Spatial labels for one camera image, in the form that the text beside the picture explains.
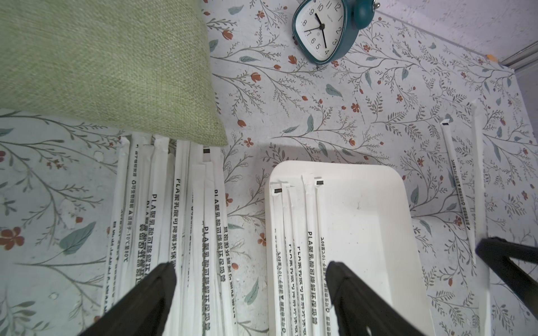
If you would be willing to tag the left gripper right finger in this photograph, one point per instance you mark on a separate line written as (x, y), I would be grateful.
(359, 309)

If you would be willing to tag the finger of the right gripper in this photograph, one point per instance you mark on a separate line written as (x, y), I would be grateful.
(498, 255)

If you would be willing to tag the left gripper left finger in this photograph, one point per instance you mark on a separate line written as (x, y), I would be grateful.
(144, 309)

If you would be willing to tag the straw pile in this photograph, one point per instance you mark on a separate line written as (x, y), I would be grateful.
(109, 289)
(134, 253)
(210, 299)
(179, 257)
(279, 261)
(313, 255)

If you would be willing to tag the white storage tray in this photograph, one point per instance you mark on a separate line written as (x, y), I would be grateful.
(368, 228)

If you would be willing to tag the green pillow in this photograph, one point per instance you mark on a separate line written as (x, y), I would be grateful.
(138, 65)

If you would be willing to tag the teal alarm clock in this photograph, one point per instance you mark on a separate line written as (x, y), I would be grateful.
(326, 30)

